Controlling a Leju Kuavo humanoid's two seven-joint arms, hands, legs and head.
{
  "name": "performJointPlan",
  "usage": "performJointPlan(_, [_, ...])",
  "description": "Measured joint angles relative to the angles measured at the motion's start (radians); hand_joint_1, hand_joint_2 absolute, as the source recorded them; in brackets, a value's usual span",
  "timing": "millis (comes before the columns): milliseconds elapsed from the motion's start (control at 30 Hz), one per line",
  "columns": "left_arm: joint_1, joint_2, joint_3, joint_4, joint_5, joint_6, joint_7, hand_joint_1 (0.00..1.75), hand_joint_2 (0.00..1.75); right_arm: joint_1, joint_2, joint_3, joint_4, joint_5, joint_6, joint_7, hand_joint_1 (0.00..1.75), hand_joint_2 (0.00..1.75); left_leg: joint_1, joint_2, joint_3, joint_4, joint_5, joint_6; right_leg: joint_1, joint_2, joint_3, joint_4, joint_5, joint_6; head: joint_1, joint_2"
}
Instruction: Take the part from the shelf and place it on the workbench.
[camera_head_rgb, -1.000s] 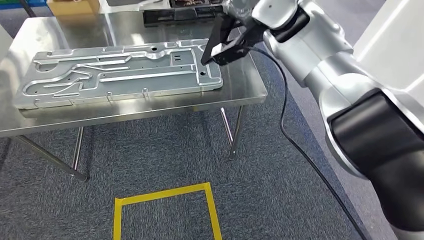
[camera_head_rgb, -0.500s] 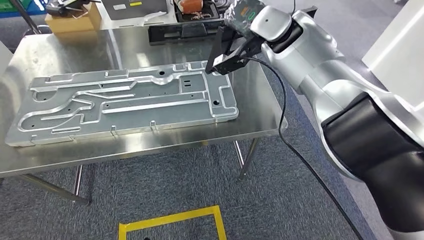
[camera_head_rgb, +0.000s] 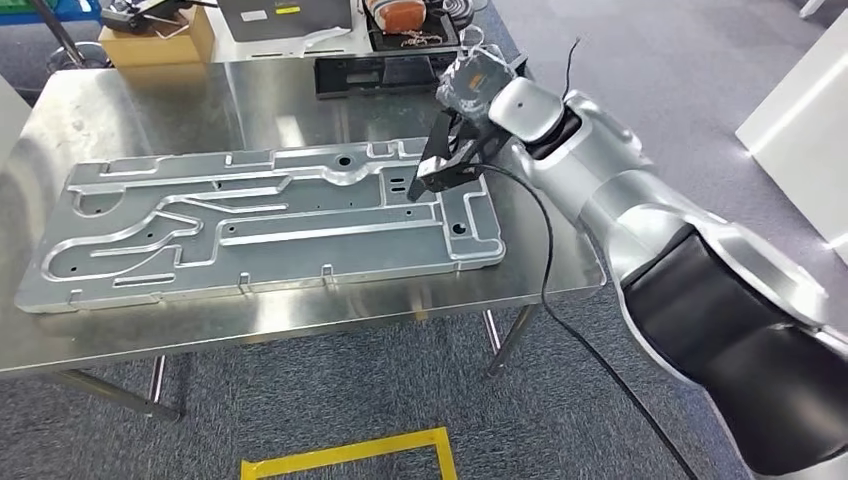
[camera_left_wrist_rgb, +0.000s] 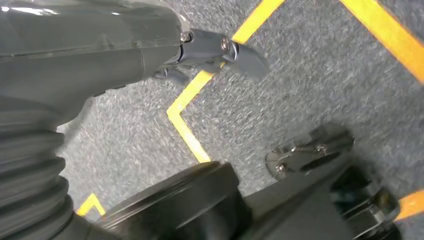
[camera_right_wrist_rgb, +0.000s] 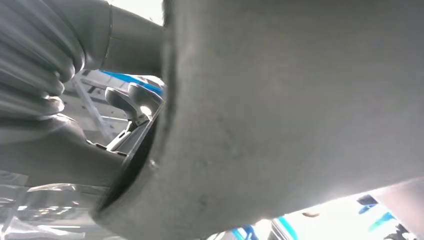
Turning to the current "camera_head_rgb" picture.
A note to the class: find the large machined aluminium plate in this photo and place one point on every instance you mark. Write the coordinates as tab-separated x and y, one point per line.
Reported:
265	265

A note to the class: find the yellow floor tape square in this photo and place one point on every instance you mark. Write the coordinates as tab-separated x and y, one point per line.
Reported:
344	454

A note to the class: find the green plastic crate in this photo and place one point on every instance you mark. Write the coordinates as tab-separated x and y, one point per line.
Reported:
26	5

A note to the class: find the brown cardboard box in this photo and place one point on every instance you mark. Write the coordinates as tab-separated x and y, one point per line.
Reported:
152	46

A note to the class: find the white slanted furniture leg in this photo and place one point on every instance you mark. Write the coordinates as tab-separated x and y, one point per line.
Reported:
811	8

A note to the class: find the stainless steel workbench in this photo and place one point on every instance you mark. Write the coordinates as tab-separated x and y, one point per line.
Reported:
166	106

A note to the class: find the white cabinet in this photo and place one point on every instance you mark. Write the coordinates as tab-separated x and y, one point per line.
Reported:
808	132

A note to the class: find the blue metal shelf rack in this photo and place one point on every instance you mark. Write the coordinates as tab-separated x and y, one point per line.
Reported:
79	12

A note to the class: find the black handheld controller device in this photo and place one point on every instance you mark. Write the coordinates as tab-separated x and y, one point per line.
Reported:
126	16

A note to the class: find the striped fabric pouch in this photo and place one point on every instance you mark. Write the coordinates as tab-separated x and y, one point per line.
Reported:
401	16

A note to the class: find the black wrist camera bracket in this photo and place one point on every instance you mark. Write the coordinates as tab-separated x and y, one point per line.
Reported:
474	156

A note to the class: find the white slotted panel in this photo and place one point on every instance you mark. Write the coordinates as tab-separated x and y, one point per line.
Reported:
278	50

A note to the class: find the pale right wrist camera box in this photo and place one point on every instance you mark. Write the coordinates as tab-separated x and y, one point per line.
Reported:
437	169

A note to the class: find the dark pole with chrome base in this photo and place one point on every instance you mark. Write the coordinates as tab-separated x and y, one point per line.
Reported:
58	33

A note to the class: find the grey closed laptop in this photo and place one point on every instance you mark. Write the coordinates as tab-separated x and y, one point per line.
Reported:
285	23

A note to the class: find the black plastic tray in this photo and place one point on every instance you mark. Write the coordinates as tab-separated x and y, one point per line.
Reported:
384	41

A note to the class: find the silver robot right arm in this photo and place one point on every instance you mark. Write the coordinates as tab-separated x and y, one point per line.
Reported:
662	218

